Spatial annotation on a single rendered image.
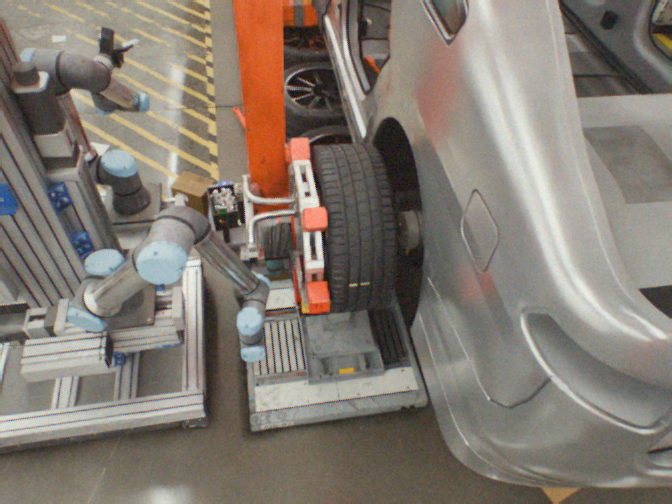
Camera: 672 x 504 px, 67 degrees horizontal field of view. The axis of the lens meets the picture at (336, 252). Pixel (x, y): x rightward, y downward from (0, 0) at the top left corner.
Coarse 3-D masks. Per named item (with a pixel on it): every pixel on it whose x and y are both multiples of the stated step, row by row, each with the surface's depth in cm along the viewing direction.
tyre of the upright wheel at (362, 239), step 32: (320, 160) 181; (352, 160) 180; (352, 192) 173; (384, 192) 174; (352, 224) 171; (384, 224) 172; (352, 256) 173; (384, 256) 175; (352, 288) 179; (384, 288) 182
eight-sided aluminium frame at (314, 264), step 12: (288, 168) 208; (300, 168) 186; (300, 180) 181; (312, 180) 181; (300, 192) 177; (312, 192) 177; (300, 204) 174; (312, 204) 174; (300, 252) 224; (312, 264) 176; (300, 276) 216; (300, 288) 209
